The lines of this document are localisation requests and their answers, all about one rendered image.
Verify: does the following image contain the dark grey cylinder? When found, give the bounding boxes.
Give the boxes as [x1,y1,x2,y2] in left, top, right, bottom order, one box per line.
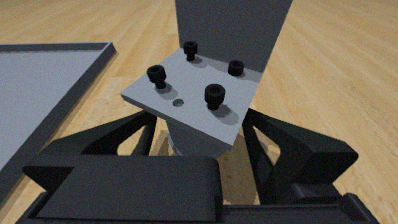
[165,120,226,159]

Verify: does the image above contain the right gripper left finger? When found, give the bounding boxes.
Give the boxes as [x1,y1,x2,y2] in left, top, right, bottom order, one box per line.
[40,110,157,155]

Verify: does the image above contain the black socket-head screw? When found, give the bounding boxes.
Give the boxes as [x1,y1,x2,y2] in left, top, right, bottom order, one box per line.
[204,84,225,111]
[228,60,244,76]
[147,65,167,89]
[183,41,198,61]

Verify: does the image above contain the grey metal bracket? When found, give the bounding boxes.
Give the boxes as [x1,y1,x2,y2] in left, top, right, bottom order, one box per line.
[120,0,293,151]

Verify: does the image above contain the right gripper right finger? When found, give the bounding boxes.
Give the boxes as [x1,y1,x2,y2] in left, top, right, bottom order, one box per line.
[242,108,359,205]

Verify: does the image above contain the grey rectangular tray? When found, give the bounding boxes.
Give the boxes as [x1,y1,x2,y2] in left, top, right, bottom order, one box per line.
[0,42,116,204]

